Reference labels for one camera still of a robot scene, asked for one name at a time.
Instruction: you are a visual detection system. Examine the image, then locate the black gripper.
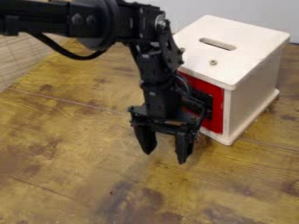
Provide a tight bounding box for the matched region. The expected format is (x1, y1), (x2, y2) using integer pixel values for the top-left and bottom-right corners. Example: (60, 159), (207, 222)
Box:
(128, 80), (203, 165)

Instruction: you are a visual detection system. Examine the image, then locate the red drawer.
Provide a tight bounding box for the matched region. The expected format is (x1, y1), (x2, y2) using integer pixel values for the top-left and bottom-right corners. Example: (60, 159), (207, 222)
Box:
(180, 72), (225, 134)

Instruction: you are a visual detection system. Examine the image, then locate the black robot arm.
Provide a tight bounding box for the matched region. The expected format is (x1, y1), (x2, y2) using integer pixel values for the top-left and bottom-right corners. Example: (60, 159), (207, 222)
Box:
(0, 0), (207, 164)

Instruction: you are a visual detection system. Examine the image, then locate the white wooden cabinet box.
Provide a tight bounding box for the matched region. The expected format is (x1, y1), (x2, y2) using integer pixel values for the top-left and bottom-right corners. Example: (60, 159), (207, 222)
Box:
(174, 15), (290, 145)

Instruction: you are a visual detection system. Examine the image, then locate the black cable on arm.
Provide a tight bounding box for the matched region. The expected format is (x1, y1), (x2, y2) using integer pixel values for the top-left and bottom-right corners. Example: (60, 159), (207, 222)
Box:
(174, 74), (193, 97)

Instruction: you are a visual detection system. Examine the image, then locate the black cable loop at arm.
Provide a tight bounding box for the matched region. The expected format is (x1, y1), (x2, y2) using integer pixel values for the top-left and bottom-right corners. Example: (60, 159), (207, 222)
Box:
(31, 32), (108, 61)

